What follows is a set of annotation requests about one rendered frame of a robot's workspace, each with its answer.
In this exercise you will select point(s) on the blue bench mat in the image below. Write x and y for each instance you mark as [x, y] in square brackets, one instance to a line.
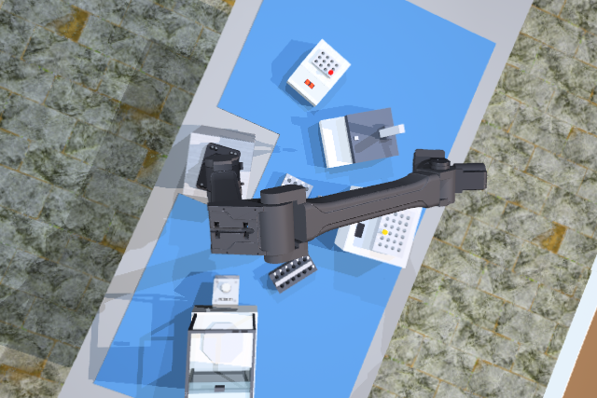
[312, 339]

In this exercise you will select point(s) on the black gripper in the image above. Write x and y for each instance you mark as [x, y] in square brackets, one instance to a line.
[422, 156]

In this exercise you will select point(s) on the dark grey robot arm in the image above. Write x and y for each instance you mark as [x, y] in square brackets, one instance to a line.
[266, 226]

